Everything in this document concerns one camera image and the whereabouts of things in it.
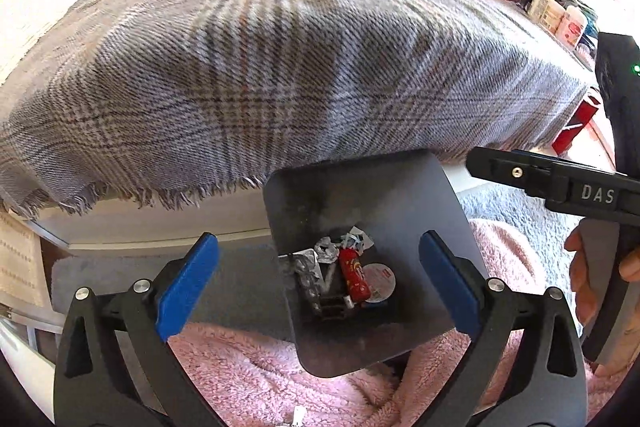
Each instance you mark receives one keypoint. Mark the white bottle with yellow cap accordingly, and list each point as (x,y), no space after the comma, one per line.
(540,4)

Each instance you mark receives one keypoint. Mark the red box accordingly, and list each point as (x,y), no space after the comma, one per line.
(575,132)

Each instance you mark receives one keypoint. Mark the dark grey bin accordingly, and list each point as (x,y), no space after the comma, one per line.
(350,197)

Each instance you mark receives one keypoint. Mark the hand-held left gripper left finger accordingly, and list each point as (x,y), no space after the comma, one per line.
(187,287)

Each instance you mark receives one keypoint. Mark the small white bottle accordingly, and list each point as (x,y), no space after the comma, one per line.
(554,17)

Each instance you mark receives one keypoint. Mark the red tube wrapper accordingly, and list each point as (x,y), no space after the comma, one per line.
(354,274)

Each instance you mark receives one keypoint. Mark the white round lid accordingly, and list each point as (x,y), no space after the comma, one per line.
(382,279)

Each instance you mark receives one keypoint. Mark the pink fleece clothing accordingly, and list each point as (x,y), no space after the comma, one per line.
(240,372)

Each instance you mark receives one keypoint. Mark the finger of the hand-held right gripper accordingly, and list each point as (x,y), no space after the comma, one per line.
(510,172)

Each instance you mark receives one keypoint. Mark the person's right hand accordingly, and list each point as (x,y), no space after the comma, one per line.
(582,287)

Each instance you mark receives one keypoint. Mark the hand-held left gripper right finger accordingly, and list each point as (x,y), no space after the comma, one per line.
(450,282)

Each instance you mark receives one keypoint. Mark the grey plaid blanket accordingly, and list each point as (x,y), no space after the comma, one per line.
(250,72)

